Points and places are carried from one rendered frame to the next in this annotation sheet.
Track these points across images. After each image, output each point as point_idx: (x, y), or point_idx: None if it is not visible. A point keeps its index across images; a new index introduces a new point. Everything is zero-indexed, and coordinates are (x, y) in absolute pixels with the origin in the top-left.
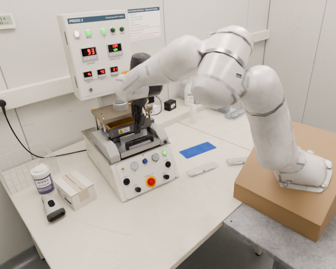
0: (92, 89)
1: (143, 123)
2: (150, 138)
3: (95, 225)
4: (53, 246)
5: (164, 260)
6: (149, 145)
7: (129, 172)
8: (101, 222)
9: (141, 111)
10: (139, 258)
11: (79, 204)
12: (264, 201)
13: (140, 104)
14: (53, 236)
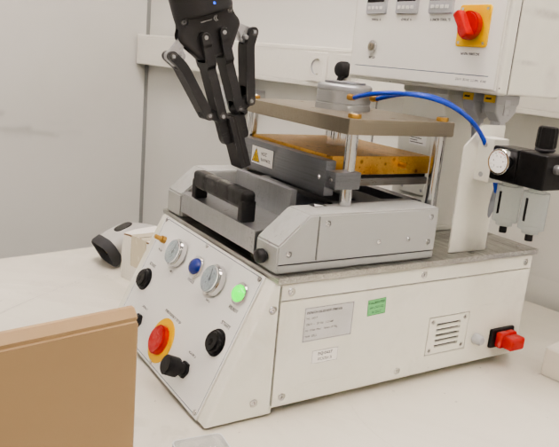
0: (372, 46)
1: (197, 105)
2: (235, 201)
3: (49, 294)
4: (25, 262)
5: None
6: (229, 227)
7: (162, 262)
8: (55, 298)
9: (193, 55)
10: None
11: (128, 267)
12: None
13: (172, 16)
14: (54, 262)
